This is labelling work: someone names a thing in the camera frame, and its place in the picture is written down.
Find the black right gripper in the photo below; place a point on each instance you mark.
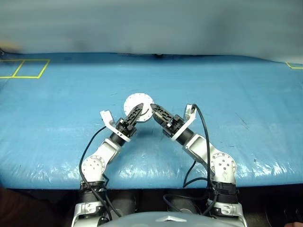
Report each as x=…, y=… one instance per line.
x=174, y=127

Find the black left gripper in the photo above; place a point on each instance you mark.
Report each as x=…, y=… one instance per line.
x=125, y=130

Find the white round disc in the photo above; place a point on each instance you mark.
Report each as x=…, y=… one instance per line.
x=132, y=100

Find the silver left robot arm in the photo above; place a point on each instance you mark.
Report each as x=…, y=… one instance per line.
x=99, y=158

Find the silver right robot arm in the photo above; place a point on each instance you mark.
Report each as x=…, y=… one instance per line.
x=213, y=160

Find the dark grey rounded shape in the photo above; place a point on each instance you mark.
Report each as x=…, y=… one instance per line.
x=182, y=203

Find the pale grey backdrop sheet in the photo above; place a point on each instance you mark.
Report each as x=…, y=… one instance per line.
x=151, y=26

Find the grey robot torso with emblem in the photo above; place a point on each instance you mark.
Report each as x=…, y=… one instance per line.
x=165, y=221

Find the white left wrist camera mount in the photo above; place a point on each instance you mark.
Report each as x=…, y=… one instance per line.
x=107, y=118

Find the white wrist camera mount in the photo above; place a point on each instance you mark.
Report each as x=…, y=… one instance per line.
x=190, y=116
x=107, y=118

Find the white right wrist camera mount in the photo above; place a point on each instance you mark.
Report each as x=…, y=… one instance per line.
x=190, y=116

